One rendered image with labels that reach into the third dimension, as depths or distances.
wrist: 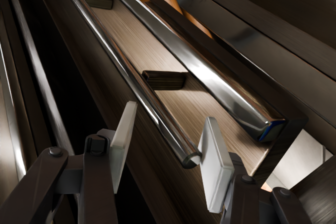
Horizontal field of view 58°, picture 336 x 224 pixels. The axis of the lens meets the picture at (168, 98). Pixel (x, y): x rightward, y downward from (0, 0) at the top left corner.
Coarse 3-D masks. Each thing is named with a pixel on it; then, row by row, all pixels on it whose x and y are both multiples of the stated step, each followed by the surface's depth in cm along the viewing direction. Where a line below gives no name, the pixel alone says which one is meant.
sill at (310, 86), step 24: (192, 0) 47; (216, 24) 42; (240, 24) 40; (240, 48) 38; (264, 48) 36; (264, 72) 34; (288, 72) 33; (312, 72) 32; (288, 96) 32; (312, 96) 30; (312, 120) 31
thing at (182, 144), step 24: (72, 0) 38; (96, 0) 41; (96, 24) 33; (120, 48) 29; (120, 72) 27; (144, 72) 27; (168, 72) 28; (144, 96) 24; (168, 120) 22; (168, 144) 21; (192, 144) 20
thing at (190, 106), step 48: (48, 0) 73; (96, 48) 48; (144, 48) 35; (96, 96) 48; (192, 96) 28; (144, 144) 35; (240, 144) 23; (288, 144) 22; (144, 192) 36; (192, 192) 28
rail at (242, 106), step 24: (120, 0) 36; (144, 0) 32; (144, 24) 31; (168, 24) 28; (168, 48) 28; (192, 48) 25; (192, 72) 25; (216, 72) 23; (216, 96) 22; (240, 96) 21; (240, 120) 21; (264, 120) 19
